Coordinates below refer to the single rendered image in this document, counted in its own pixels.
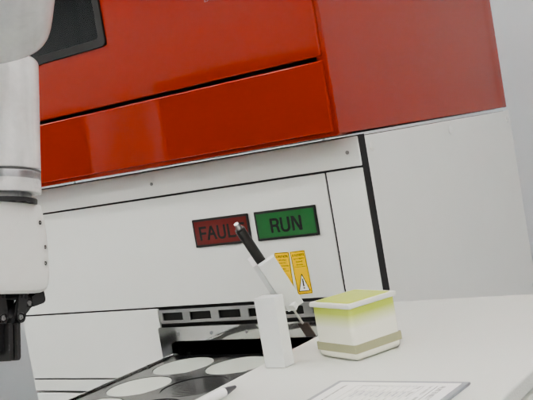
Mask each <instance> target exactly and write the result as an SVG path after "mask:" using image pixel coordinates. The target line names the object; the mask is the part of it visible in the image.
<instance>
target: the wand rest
mask: <svg viewBox="0 0 533 400"><path fill-rule="evenodd" d="M247 260H248V261H249V263H250V264H251V266H252V267H253V268H254V270H255V272H256V273H257V275H258V276H259V277H260V279H261V280H262V282H263V284H264V285H265V287H266V288H267V289H268V291H269V292H270V294H268V295H262V296H259V297H257V298H254V302H255V311H256V315H257V320H258V325H259V334H260V338H261V343H262V348H263V356H264V361H265V366H266V368H283V367H288V366H289V365H291V364H293V363H294V360H293V351H292V347H291V342H290V333H289V328H288V323H287V319H286V311H288V312H290V311H291V310H297V308H298V306H299V305H300V304H301V303H303V300H302V299H301V297H300V295H299V294H298V292H297V291H296V289H295V288H294V286H293V284H292V283H291V282H290V280H289V278H288V277H287V275H286V273H285V272H284V271H283V269H282V267H281V266H280V264H279V263H278V261H277V260H276V259H275V257H274V255H271V256H269V257H268V258H266V259H265V260H264V261H262V262H261V263H259V264H258V265H257V263H256V262H255V261H254V260H253V258H252V257H250V258H248V259H247ZM267 280H268V281H267Z"/></svg>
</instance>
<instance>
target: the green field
mask: <svg viewBox="0 0 533 400"><path fill-rule="evenodd" d="M255 216H256V221H257V226H258V231H259V239H263V238H271V237H284V236H292V235H300V234H307V233H317V231H316V222H315V217H314V212H313V208H306V209H299V210H287V211H281V212H274V213H262V214H256V215H255Z"/></svg>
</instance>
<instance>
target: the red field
mask: <svg viewBox="0 0 533 400"><path fill-rule="evenodd" d="M236 222H238V223H239V224H240V226H241V225H242V226H244V228H245V229H246V230H247V232H248V229H247V221H246V216H242V217H230V218H224V219H217V220H211V221H199V222H194V229H195V234H196V239H197V245H204V244H218V243H226V242H233V241H240V238H239V237H238V236H237V234H236V232H235V231H236V227H235V226H234V224H235V223H236Z"/></svg>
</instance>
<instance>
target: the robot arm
mask: <svg viewBox="0 0 533 400"><path fill-rule="evenodd" d="M54 4H55V0H0V362H2V361H13V360H20V358H21V323H22V322H24V321H25V318H26V314H27V313H28V312H29V310H30V309H31V307H33V306H38V305H40V304H42V303H44V302H45V295H44V290H46V289H47V287H48V280H49V259H48V242H47V234H46V229H45V223H44V216H43V213H42V209H41V206H40V205H37V204H38V203H37V199H36V198H32V197H34V196H39V195H41V162H40V95H39V64H38V63H37V61H36V60H35V59H34V58H32V57H31V55H32V54H34V53H35V52H37V51H38V50H40V49H41V48H42V47H43V46H44V44H45V42H46V41H47V39H48V36H49V34H50V31H51V27H52V18H53V11H54ZM14 300H16V301H15V302H14Z"/></svg>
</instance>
